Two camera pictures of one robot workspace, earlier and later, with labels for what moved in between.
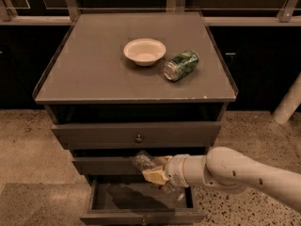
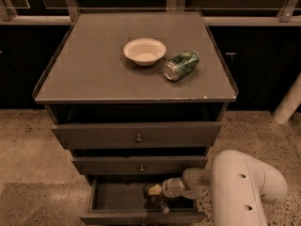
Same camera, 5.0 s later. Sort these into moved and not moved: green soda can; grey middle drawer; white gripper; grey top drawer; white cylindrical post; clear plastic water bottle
Moved: white gripper; clear plastic water bottle
Not moved: grey middle drawer; grey top drawer; green soda can; white cylindrical post
